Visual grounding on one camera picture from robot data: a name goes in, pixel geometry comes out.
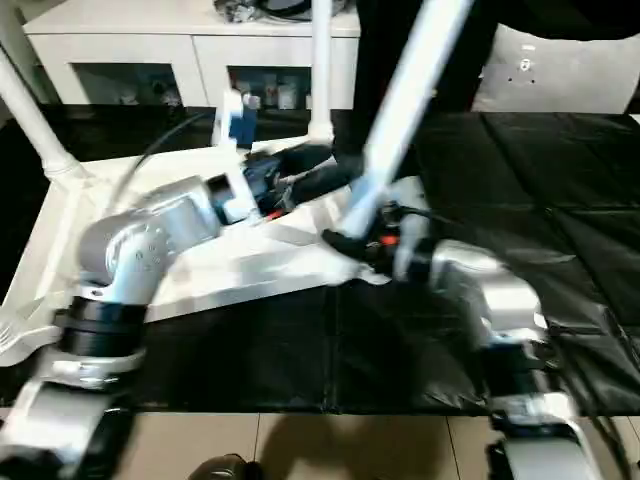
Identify white plastic table top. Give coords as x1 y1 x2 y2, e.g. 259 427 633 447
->
0 130 393 369

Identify black table mat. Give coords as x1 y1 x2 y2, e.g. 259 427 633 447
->
0 105 640 416

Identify black robot foot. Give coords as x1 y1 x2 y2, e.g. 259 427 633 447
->
188 455 253 480

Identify grey carry case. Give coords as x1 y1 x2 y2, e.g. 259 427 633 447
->
214 0 357 23

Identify white glass-door cabinet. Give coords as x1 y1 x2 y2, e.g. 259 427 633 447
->
22 0 361 109

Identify black tall cabinet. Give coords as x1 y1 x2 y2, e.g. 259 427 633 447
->
355 0 503 111

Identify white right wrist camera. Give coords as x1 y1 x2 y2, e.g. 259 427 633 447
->
385 175 433 223

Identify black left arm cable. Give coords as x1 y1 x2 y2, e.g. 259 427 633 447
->
128 108 219 193

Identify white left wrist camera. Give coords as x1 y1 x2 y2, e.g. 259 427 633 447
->
214 88 259 153

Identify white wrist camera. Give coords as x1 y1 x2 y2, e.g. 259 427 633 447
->
385 175 433 223
214 88 259 153

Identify light grey cushion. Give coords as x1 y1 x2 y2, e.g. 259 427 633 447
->
472 25 640 114

